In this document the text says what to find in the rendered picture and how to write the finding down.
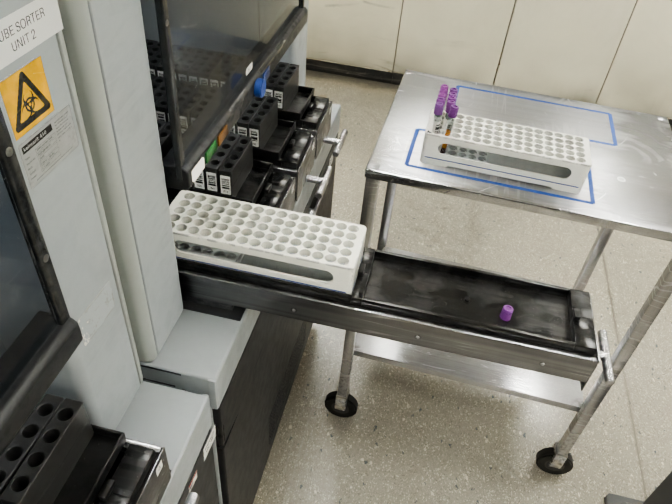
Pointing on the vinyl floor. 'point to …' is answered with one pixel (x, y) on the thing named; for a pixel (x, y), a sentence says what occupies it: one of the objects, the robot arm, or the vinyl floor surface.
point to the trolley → (423, 103)
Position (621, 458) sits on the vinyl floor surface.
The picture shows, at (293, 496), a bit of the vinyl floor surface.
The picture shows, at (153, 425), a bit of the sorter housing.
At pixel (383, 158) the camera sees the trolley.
